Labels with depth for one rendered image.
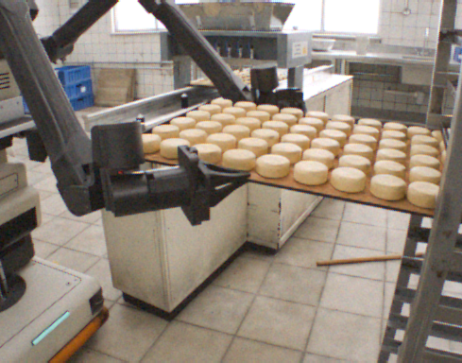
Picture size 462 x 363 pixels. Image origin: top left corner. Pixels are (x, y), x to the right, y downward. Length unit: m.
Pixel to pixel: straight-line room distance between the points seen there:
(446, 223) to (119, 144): 0.42
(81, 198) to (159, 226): 1.01
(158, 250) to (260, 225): 0.73
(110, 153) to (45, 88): 0.17
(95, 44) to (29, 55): 5.88
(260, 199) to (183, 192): 1.58
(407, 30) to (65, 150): 4.76
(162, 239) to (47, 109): 1.04
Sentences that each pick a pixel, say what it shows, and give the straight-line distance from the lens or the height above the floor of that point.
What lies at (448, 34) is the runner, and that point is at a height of 1.23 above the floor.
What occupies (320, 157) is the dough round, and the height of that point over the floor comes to 1.04.
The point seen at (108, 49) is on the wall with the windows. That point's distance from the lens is 6.42.
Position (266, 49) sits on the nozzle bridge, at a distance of 2.01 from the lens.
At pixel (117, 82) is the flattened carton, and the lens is 6.16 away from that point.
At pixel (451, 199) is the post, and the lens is 0.52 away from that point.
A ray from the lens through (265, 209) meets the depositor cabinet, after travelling 2.13.
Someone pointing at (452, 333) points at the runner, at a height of 0.50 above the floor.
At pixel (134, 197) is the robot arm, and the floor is 1.03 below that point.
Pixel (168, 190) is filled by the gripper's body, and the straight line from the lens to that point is 0.55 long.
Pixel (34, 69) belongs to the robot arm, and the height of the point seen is 1.19.
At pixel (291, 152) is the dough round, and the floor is 1.04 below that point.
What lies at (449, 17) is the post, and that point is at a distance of 0.93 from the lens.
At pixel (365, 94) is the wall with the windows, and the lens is 5.21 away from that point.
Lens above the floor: 1.25
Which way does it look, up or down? 23 degrees down
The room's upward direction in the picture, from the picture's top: straight up
